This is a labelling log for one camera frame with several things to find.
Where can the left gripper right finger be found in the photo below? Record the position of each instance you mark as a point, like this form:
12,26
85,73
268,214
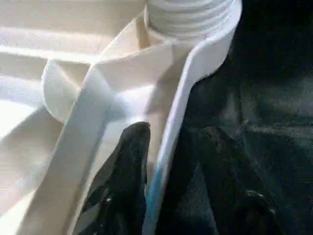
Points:
232,191

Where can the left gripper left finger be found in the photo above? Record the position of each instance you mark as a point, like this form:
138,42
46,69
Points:
122,176

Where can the white plastic table top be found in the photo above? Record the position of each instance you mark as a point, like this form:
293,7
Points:
73,98

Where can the white plastic table leg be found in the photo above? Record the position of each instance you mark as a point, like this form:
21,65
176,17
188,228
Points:
190,17

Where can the black shiny mat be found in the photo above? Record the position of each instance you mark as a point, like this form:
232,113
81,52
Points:
269,98

